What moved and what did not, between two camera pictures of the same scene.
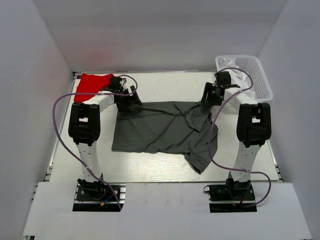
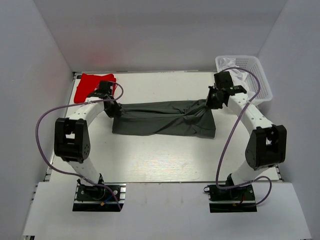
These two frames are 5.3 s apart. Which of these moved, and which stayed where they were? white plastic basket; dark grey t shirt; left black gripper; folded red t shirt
Moved: dark grey t shirt; left black gripper
Stayed: white plastic basket; folded red t shirt
